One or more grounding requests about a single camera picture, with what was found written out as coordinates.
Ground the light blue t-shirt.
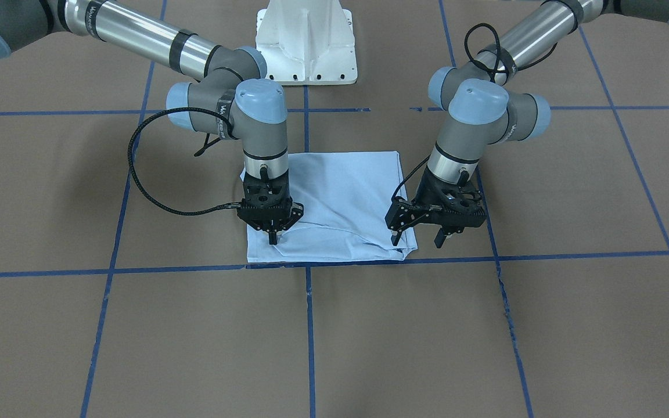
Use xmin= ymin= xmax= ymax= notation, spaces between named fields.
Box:
xmin=247 ymin=151 xmax=419 ymax=264

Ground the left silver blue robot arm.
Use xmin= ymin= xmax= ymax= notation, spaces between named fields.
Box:
xmin=385 ymin=1 xmax=669 ymax=248

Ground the white pedestal column base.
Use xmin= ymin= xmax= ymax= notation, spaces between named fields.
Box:
xmin=256 ymin=1 xmax=358 ymax=87

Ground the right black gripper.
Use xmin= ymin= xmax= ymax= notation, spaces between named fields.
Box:
xmin=237 ymin=174 xmax=304 ymax=246

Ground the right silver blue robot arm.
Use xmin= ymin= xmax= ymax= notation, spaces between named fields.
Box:
xmin=0 ymin=1 xmax=304 ymax=244

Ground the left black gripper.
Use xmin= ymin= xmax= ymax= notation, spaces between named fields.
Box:
xmin=384 ymin=170 xmax=487 ymax=249

